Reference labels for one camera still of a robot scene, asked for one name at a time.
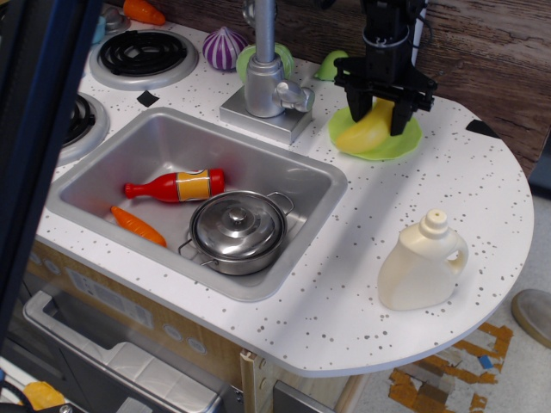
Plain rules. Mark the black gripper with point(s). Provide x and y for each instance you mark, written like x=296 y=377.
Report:
x=384 y=71

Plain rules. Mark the yellow toy banana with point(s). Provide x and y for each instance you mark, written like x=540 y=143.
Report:
x=369 y=132

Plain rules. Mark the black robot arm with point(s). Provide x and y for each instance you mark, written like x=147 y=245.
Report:
x=43 y=49

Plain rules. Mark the green plastic plate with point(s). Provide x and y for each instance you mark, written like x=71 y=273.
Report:
x=393 y=147

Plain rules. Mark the green toy pear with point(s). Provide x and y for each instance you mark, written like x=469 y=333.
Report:
x=327 y=70

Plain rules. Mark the grey metal pole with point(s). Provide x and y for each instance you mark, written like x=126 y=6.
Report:
x=415 y=23

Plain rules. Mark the silver toy faucet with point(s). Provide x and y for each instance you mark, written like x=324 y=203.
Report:
x=268 y=104

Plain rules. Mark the light green toy cabbage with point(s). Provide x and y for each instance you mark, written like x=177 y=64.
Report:
x=282 y=51

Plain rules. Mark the cream detergent jug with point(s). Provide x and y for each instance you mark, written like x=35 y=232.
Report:
x=424 y=265

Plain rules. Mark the purple striped toy onion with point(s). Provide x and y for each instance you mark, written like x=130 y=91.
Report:
x=222 y=47

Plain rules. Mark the silver sink basin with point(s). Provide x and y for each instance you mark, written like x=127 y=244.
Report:
x=163 y=140

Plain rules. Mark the steel pot with lid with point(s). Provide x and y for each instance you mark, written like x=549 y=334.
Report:
x=239 y=232

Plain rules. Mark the red toy ketchup bottle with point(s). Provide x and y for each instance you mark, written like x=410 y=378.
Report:
x=180 y=186

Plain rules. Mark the round stool base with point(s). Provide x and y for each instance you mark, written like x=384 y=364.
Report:
x=531 y=310

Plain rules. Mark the rear right stove burner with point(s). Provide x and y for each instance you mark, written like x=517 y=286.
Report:
x=139 y=60

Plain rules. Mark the stove burner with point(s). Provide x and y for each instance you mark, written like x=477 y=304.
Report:
x=139 y=60
x=89 y=125

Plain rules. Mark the orange toy carrot on stove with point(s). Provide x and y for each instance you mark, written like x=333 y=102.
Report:
x=143 y=11

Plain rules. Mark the orange toy carrot in sink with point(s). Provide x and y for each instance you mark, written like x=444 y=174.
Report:
x=137 y=226

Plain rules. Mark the front left stove burner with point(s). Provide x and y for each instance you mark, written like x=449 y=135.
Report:
x=89 y=125

